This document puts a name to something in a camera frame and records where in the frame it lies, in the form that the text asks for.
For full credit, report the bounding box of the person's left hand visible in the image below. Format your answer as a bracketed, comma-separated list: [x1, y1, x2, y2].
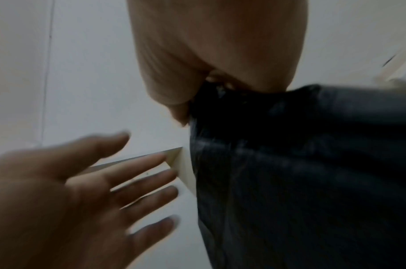
[0, 131, 181, 269]

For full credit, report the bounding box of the person's right hand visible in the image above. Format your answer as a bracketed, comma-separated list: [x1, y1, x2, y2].
[126, 0, 308, 127]

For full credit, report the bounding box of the new black bin liner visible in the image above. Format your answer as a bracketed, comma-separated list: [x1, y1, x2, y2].
[187, 83, 406, 269]

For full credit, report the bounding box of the white desk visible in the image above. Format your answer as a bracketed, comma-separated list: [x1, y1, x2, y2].
[86, 146, 199, 196]

